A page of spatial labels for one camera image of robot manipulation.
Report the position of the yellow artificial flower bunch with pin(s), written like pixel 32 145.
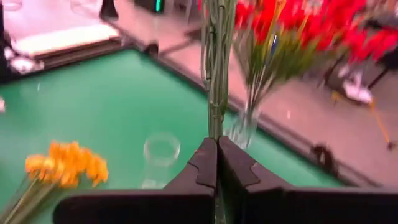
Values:
pixel 77 165
pixel 34 165

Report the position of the white artificial flower bunch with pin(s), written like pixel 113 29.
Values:
pixel 217 77

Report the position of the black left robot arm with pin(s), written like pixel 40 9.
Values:
pixel 2 37

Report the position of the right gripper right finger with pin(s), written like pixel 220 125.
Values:
pixel 236 171

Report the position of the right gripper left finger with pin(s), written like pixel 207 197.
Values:
pixel 202 168

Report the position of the green table mat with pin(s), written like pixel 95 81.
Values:
pixel 109 102

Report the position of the clear glass vase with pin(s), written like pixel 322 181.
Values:
pixel 245 130
pixel 160 174

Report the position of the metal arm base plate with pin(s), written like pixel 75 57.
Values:
pixel 21 64

